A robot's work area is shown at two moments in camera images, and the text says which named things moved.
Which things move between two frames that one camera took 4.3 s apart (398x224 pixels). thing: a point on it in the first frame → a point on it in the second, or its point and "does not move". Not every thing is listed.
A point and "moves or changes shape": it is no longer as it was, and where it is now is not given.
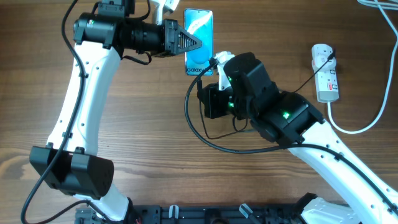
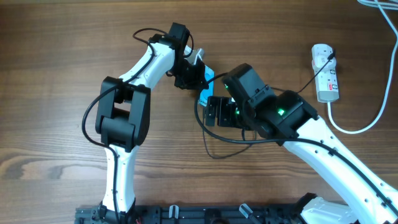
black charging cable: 199,91 → 330,58
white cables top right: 385,4 does not move
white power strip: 323,63 does not move
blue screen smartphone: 199,22 moves or changes shape
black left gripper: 171,30 → 198,81
